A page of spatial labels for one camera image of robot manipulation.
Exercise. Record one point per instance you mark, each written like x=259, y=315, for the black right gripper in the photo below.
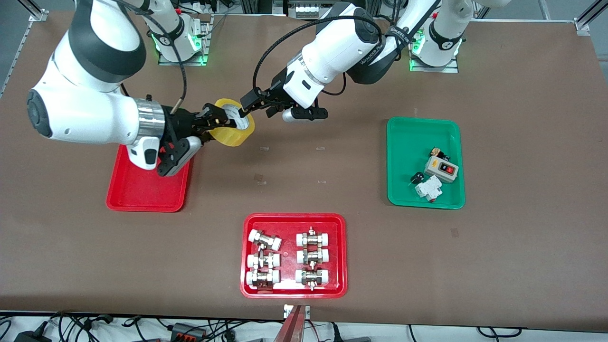
x=179, y=124

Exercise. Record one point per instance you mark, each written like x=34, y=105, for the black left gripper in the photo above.
x=274, y=94

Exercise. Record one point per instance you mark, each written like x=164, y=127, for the yellow packing tape roll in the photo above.
x=228, y=137

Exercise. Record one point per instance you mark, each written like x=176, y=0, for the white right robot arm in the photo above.
x=85, y=114

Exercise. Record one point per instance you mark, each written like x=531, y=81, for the red plastic tray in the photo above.
x=289, y=223
x=142, y=194

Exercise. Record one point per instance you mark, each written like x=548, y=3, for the green plastic tray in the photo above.
x=403, y=152

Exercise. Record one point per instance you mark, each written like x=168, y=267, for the white power strip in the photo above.
x=308, y=9

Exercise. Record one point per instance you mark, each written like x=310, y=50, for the white capped metal valve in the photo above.
x=251, y=277
x=323, y=239
x=266, y=241
x=273, y=260
x=323, y=276
x=323, y=256

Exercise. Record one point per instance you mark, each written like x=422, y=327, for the small black round buzzer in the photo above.
x=418, y=178

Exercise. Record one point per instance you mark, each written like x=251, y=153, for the small brass black connector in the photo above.
x=437, y=153

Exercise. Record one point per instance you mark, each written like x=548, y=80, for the white circuit breaker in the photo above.
x=427, y=189

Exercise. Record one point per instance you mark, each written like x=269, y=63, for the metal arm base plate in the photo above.
x=434, y=69
x=205, y=42

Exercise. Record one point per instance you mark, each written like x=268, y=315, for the grey on-off switch box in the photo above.
x=434, y=166

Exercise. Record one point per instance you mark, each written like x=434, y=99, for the aluminium frame profile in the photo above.
x=35, y=13
x=584, y=21

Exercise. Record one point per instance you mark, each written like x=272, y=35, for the aluminium camera post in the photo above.
x=292, y=327

